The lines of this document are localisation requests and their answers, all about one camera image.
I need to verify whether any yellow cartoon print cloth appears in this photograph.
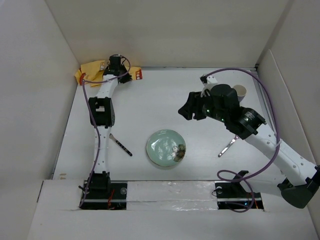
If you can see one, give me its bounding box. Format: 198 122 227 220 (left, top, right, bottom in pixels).
74 60 143 87

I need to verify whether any white lavender cup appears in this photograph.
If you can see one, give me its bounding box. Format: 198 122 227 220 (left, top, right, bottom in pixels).
233 84 247 102

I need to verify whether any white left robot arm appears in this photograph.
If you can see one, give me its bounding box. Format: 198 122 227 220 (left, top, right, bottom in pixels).
88 54 132 174

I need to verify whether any aluminium table edge rail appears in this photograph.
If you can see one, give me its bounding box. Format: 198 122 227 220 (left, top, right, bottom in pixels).
252 77 277 136

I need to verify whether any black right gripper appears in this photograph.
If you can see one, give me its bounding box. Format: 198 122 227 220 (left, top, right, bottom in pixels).
177 89 228 123

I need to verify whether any silver spoon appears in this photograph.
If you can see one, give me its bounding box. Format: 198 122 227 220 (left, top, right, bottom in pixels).
218 135 239 158

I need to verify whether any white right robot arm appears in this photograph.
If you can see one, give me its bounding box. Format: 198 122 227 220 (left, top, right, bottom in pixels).
178 76 320 209

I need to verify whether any light green floral plate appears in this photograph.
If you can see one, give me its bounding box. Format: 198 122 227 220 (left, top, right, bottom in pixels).
146 129 187 168

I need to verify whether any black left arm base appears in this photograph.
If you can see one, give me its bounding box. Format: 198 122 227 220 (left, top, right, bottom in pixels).
78 171 128 211

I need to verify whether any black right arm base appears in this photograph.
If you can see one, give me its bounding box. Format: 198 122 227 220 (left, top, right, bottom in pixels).
211 170 264 213

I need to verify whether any black handled fork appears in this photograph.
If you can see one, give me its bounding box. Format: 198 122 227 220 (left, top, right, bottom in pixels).
109 133 133 157

